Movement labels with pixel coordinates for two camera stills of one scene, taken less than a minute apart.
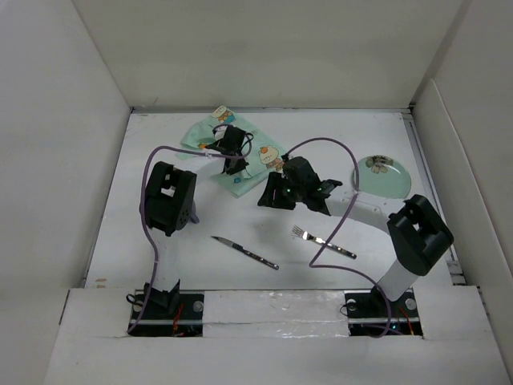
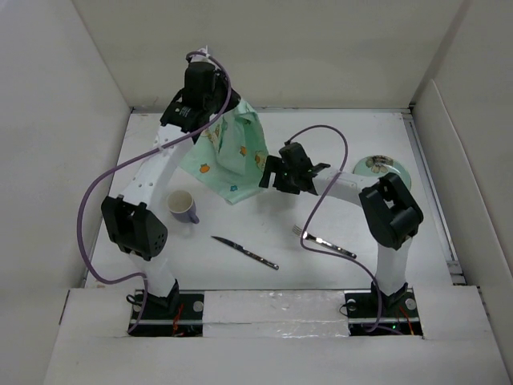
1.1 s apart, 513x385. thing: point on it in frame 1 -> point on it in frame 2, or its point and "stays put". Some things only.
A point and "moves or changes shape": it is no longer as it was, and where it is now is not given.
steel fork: x=297 y=232 stays put
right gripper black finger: x=272 y=196 -> x=273 y=164
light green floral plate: x=383 y=176 stays put
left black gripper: x=240 y=167 -> x=220 y=80
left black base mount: x=173 y=313 stays put
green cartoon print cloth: x=264 y=159 moves or changes shape
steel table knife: x=249 y=253 stays put
